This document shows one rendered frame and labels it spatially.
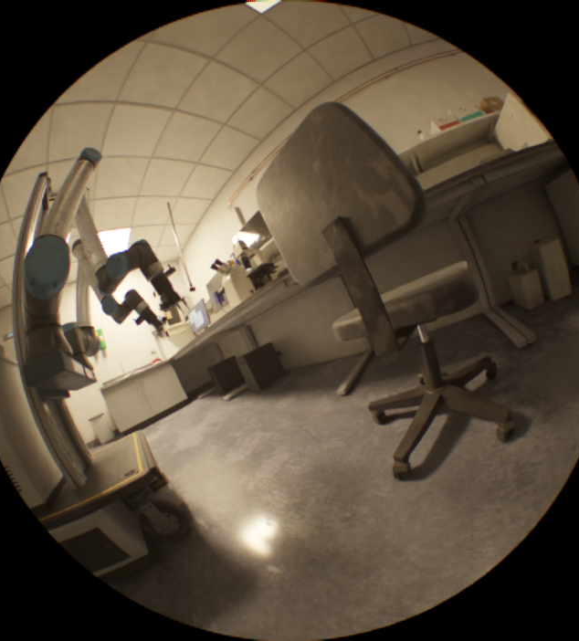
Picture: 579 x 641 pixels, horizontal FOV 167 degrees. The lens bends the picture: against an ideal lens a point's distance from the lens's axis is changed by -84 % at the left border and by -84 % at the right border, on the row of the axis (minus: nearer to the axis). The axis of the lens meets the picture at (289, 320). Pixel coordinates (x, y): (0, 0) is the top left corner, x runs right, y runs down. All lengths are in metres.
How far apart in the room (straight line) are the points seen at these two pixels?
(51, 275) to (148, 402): 2.66
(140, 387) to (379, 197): 3.08
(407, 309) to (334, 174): 0.32
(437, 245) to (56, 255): 1.89
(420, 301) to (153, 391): 3.05
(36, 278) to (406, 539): 0.99
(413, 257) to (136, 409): 3.51
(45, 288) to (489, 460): 1.15
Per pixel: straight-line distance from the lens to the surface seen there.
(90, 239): 0.96
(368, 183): 0.40
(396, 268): 1.61
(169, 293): 0.83
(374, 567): 0.56
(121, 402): 3.08
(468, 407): 0.68
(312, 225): 0.47
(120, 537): 0.77
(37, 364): 0.70
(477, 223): 1.71
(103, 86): 2.24
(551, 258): 1.55
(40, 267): 0.60
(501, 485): 0.62
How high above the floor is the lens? 0.54
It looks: level
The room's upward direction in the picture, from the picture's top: 24 degrees counter-clockwise
